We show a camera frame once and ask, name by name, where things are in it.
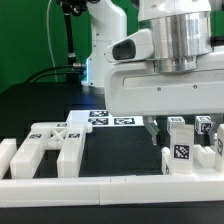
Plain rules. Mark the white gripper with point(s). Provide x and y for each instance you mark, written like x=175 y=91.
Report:
x=134 y=87

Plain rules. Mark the white chair seat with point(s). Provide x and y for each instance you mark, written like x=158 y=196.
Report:
x=203 y=160

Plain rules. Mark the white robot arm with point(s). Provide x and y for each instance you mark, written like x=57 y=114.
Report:
x=170 y=66

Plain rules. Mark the white tagged cube right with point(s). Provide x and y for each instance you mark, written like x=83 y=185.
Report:
x=203 y=124

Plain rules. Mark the white tagged cube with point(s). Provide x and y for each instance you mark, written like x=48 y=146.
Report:
x=203 y=124
x=174 y=120

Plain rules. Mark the white tagged cube left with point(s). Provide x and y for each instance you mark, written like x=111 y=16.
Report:
x=174 y=120

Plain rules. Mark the white tagged base sheet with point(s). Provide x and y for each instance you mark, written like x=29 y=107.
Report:
x=102 y=118

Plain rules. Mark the white chair back frame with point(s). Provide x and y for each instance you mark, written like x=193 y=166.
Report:
x=67 y=138

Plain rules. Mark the white U-shaped fence wall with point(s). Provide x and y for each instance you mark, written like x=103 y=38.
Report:
x=105 y=190

